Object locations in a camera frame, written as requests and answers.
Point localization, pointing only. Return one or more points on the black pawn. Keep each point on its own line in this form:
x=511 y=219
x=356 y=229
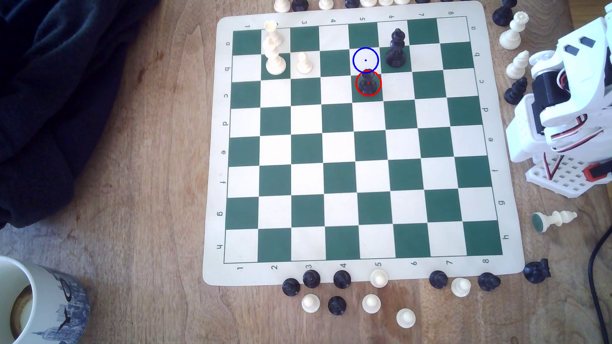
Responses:
x=290 y=286
x=438 y=279
x=368 y=82
x=342 y=279
x=311 y=278
x=337 y=305
x=300 y=4
x=488 y=281
x=352 y=2

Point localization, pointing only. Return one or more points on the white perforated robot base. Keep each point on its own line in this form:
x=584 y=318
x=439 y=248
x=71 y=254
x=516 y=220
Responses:
x=566 y=177

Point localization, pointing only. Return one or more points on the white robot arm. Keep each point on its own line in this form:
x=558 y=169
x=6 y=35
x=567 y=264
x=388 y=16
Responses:
x=569 y=95

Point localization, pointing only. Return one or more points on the green white chess mat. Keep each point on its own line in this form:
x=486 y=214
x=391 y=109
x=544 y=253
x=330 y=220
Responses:
x=339 y=153

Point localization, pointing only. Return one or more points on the tall white chess piece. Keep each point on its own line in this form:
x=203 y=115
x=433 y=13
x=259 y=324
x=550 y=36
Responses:
x=276 y=63
x=271 y=32

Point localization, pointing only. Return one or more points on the black chess piece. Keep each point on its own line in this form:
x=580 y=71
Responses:
x=504 y=14

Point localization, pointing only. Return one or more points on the white piece green felt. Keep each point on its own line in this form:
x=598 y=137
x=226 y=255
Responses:
x=554 y=220

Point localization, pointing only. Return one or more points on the white bishop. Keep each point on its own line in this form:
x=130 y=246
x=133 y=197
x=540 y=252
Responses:
x=511 y=34

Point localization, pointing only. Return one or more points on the dark blue cloth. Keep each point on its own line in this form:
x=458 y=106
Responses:
x=52 y=95

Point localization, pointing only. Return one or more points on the printed ceramic mug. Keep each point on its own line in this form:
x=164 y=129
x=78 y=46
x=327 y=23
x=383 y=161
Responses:
x=57 y=306

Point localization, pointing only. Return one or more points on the red black clamp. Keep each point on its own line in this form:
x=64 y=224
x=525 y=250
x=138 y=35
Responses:
x=597 y=172

